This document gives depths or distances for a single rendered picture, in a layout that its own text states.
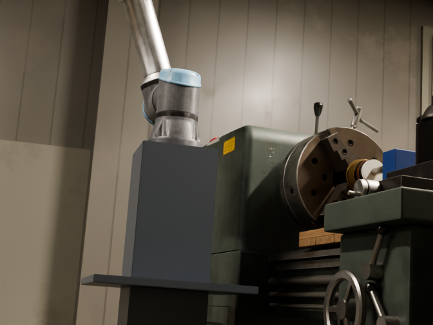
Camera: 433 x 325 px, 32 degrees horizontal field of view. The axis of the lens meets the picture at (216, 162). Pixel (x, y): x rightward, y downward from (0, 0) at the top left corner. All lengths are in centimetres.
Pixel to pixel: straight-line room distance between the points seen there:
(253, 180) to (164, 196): 41
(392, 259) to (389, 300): 8
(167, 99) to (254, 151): 37
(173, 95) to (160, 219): 34
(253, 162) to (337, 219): 73
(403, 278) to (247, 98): 362
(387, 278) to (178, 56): 361
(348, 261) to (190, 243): 48
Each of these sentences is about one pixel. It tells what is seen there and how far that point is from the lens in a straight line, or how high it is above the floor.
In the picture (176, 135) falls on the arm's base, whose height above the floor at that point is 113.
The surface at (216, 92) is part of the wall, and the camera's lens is 489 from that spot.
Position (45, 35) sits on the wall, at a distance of 484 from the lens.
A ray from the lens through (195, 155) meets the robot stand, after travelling 193.
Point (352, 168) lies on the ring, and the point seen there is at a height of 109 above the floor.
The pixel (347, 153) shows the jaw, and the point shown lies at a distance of 213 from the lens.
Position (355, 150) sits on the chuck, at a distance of 222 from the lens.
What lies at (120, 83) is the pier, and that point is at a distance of 450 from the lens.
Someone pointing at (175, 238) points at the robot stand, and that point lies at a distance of 190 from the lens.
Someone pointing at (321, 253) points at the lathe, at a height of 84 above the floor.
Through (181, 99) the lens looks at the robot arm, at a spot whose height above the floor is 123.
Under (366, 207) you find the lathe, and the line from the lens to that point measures 146.
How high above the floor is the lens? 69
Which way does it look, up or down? 11 degrees up
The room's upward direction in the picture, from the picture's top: 4 degrees clockwise
